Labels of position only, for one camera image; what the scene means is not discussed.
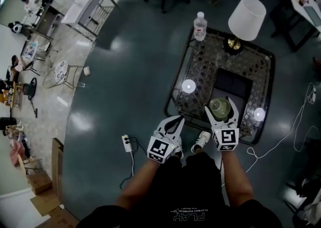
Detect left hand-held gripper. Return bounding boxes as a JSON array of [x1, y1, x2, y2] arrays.
[[146, 114, 186, 165]]

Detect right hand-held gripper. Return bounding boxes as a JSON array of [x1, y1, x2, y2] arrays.
[[204, 96, 240, 152]]

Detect pale green cup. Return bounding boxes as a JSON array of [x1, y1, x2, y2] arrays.
[[208, 97, 232, 122]]

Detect black tray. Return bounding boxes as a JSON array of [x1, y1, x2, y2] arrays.
[[208, 68, 254, 133]]

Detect person's right forearm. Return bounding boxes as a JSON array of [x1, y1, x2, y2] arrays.
[[220, 150, 256, 208]]

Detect person's left forearm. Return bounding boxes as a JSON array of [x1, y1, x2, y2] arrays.
[[114, 158, 162, 210]]

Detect person's left white shoe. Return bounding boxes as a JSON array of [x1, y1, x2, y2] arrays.
[[172, 136, 185, 160]]

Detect person's white shoe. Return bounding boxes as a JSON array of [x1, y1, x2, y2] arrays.
[[172, 136, 185, 160], [191, 130, 212, 155]]

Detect person's right white shoe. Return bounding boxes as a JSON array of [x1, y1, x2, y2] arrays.
[[191, 130, 212, 155]]

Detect white power strip with plugs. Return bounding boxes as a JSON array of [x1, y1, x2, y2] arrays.
[[121, 134, 133, 153]]

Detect glass coffee table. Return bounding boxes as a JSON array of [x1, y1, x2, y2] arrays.
[[163, 26, 276, 147]]

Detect person's black clothing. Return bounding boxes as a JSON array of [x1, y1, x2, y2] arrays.
[[76, 152, 283, 228]]

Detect clear water bottle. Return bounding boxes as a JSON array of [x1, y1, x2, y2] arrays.
[[193, 11, 208, 42]]

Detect slim white power strip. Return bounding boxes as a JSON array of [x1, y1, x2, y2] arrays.
[[309, 84, 317, 104]]

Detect white shade table lamp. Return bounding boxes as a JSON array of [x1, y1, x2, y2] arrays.
[[227, 0, 267, 54]]

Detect upright cardboard panel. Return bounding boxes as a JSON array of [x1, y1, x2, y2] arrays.
[[51, 137, 65, 205]]

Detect white desk with black legs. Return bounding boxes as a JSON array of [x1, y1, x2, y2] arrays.
[[270, 0, 321, 53]]

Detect grey laptop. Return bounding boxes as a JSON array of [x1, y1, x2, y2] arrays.
[[303, 6, 321, 28]]

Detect cardboard box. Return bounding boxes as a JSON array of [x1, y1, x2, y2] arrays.
[[26, 170, 54, 196]]

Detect flat cardboard sheets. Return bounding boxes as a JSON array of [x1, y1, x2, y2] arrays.
[[29, 191, 81, 228]]

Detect black floor fan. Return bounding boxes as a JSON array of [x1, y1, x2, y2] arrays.
[[23, 77, 39, 119]]

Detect wooden stool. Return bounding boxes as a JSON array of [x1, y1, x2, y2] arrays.
[[17, 153, 43, 175]]

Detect pink bag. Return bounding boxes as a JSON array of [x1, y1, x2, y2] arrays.
[[8, 141, 29, 165]]

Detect small patterned table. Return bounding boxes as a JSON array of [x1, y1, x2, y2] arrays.
[[21, 41, 39, 60]]

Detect grey metal desk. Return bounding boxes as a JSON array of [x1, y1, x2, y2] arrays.
[[32, 3, 66, 40]]

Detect wooden rack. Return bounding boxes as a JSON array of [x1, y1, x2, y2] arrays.
[[0, 82, 24, 109]]

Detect black cable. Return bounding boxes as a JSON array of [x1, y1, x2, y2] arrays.
[[119, 135, 149, 190]]

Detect short white cable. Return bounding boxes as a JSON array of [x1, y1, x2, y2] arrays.
[[128, 151, 135, 177]]

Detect long white cable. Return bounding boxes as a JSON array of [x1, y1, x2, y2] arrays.
[[220, 82, 321, 188]]

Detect patterned wire chair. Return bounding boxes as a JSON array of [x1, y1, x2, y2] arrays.
[[42, 60, 86, 90]]

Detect white table with metal frame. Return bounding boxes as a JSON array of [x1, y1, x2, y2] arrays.
[[60, 0, 118, 38]]

